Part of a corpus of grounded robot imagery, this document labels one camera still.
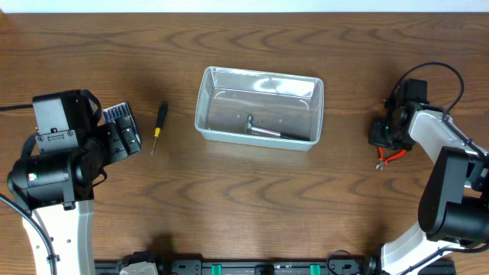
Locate blue precision screwdriver set case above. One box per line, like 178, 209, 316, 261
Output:
102, 102, 141, 144

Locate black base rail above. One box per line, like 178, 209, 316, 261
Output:
94, 251, 456, 275

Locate black yellow screwdriver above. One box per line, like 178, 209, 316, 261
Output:
151, 101, 168, 155

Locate black handled hammer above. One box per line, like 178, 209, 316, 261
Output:
244, 115, 310, 141

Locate clear plastic container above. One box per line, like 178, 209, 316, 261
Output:
195, 66, 325, 151

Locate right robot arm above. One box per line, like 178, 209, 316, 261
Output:
362, 100, 488, 274

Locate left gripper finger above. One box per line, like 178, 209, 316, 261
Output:
105, 122, 128, 160
116, 117, 141, 153

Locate red handled cutting pliers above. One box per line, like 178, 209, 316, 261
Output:
375, 147, 407, 171

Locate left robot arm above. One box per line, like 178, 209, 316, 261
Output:
7, 117, 141, 274

